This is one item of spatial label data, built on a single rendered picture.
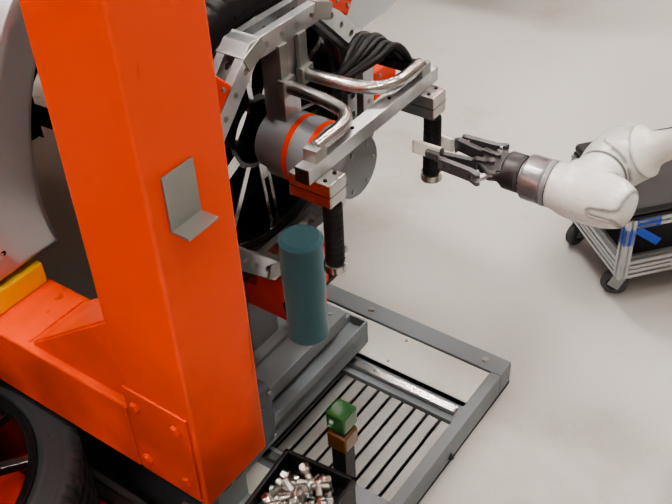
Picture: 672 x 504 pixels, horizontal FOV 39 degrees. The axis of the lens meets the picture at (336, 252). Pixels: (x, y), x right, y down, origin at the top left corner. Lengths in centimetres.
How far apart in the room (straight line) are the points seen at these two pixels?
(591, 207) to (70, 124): 93
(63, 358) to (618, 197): 102
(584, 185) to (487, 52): 236
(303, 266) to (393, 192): 142
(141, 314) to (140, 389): 19
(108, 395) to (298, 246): 45
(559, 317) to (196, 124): 170
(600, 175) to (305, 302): 61
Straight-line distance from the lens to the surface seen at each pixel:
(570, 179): 178
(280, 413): 229
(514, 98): 376
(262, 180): 202
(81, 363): 171
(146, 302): 139
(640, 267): 280
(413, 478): 226
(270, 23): 180
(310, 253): 182
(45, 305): 189
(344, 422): 161
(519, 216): 313
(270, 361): 232
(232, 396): 159
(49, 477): 183
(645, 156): 187
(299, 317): 193
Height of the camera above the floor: 187
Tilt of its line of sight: 39 degrees down
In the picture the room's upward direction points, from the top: 3 degrees counter-clockwise
